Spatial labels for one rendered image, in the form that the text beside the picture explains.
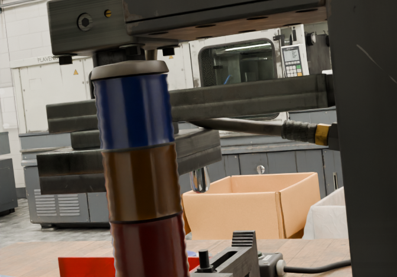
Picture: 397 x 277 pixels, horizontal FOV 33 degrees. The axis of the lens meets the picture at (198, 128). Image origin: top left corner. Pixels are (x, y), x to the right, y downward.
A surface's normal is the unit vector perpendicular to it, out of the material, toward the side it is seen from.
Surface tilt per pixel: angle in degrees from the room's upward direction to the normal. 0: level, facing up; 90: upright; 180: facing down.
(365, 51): 90
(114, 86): 76
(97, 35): 90
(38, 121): 90
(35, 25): 90
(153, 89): 104
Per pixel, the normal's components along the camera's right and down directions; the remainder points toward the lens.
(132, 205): -0.23, -0.17
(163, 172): 0.65, 0.22
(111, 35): -0.40, 0.09
